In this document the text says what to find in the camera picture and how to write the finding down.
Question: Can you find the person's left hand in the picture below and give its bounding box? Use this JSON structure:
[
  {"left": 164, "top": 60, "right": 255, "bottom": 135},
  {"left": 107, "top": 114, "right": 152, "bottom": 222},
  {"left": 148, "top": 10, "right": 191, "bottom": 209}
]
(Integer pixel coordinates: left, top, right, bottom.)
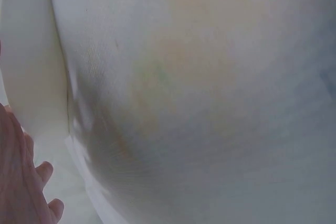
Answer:
[{"left": 0, "top": 39, "right": 65, "bottom": 224}]

